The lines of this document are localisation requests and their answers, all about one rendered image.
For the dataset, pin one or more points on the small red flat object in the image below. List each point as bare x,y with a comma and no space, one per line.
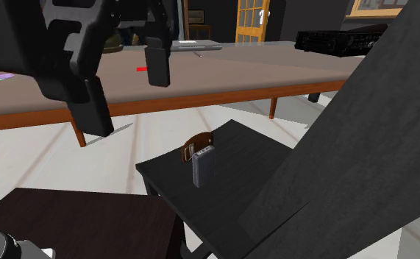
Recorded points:
141,69

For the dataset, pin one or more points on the grey pen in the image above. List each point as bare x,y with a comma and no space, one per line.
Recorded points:
197,54

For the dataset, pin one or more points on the black wooden side table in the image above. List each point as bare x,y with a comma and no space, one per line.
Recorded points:
238,161

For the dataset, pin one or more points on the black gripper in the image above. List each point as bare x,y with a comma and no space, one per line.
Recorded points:
23,36

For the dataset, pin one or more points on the black audio receiver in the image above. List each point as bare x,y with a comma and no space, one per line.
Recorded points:
338,42

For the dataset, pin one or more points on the olive green bowl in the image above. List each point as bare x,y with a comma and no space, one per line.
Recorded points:
113,45

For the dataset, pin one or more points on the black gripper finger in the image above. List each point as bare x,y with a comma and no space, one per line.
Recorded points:
157,64

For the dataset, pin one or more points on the dark grey slanted board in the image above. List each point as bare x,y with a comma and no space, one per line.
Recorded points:
367,143

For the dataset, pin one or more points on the yellow glazed door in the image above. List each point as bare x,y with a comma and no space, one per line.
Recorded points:
252,19

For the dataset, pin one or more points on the grey phone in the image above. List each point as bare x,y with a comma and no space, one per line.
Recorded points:
203,168

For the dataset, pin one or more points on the long brown wooden table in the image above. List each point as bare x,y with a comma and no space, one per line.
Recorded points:
213,79

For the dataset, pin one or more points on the brown wooden shelf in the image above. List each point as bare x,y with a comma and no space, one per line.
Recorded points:
199,27

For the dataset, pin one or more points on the dark brown robot stand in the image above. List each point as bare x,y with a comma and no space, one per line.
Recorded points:
87,222

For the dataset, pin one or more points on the silver closed laptop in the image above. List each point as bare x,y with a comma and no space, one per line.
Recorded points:
197,45

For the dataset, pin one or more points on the yellow framed window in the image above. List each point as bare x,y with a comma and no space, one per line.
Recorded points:
374,9

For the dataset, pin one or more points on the brown leather wallet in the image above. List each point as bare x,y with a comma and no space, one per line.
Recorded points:
195,141

